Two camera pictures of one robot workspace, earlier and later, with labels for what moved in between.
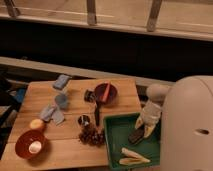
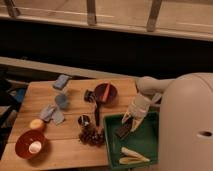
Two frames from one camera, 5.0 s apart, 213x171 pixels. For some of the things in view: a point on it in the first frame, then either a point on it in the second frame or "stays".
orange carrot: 106,92 stays
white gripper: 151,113 to 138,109
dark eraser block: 136,136 to 122,131
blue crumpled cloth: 52,113 stays
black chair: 9,106 stays
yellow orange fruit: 36,124 stays
